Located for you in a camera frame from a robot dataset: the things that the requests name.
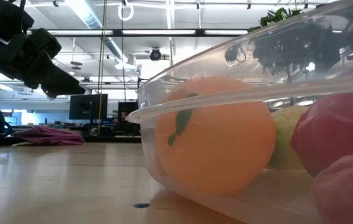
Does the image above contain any yellow hanging cable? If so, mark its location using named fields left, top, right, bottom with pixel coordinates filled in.
left=96, top=0, right=108, bottom=135

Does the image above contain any clear plastic tupperware container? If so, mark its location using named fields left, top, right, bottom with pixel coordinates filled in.
left=125, top=0, right=353, bottom=224

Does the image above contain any silver ceiling duct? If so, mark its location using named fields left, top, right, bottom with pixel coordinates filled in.
left=65, top=0, right=134, bottom=68

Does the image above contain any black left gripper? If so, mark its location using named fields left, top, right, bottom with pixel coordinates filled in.
left=0, top=0, right=87, bottom=100

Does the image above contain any red strawberry with green leaf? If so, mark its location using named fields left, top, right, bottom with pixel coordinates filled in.
left=290, top=91, right=353, bottom=179

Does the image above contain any small pink produce toy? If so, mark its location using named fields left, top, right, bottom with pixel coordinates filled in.
left=312, top=149, right=353, bottom=224

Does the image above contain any white cable loop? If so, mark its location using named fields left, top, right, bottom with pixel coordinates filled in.
left=117, top=2, right=135, bottom=22

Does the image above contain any orange toy fruit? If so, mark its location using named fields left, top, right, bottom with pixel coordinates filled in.
left=155, top=75, right=277, bottom=196

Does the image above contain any yellow pineapple toy green top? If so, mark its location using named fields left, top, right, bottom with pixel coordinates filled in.
left=268, top=105, right=310, bottom=170

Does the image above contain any green leafy plant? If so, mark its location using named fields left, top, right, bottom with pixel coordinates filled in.
left=247, top=6, right=313, bottom=77

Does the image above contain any black computer monitor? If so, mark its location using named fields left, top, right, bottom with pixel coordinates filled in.
left=117, top=101, right=140, bottom=123
left=68, top=93, right=109, bottom=121

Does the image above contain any black overhead camera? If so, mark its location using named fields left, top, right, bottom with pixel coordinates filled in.
left=149, top=47, right=162, bottom=62

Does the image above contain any purple folded cloth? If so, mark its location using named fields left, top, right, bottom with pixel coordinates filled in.
left=13, top=124, right=86, bottom=147

